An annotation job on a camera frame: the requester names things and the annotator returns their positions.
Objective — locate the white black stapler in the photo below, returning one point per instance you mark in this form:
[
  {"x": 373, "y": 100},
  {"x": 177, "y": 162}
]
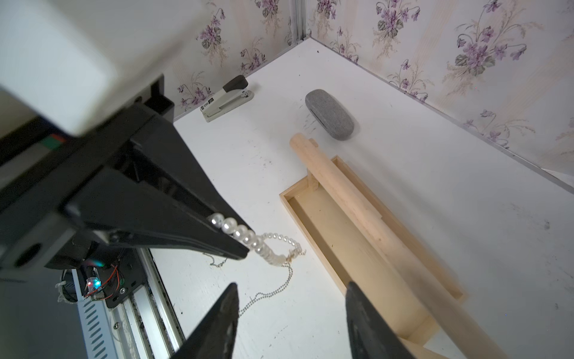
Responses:
[{"x": 233, "y": 94}]

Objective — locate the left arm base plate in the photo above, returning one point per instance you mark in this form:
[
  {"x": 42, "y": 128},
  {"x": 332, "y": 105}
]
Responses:
[{"x": 97, "y": 272}]

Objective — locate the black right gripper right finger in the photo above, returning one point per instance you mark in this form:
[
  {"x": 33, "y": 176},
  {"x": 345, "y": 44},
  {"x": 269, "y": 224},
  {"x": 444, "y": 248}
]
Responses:
[{"x": 369, "y": 334}]

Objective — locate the white vented cable duct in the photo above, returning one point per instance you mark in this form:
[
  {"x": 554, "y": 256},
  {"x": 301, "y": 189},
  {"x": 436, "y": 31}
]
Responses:
[{"x": 96, "y": 329}]

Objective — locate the grey fabric glasses case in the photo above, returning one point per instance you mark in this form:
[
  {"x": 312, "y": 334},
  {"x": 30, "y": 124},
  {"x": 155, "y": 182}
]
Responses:
[{"x": 332, "y": 116}]

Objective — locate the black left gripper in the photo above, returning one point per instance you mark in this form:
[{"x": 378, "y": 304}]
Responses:
[{"x": 165, "y": 201}]

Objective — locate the wooden jewelry display stand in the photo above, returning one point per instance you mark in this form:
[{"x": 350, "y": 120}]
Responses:
[{"x": 357, "y": 238}]

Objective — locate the aluminium mounting rail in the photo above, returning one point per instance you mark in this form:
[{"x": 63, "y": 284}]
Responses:
[{"x": 144, "y": 324}]

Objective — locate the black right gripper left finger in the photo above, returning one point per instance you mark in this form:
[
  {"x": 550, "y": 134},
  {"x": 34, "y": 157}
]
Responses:
[{"x": 215, "y": 336}]

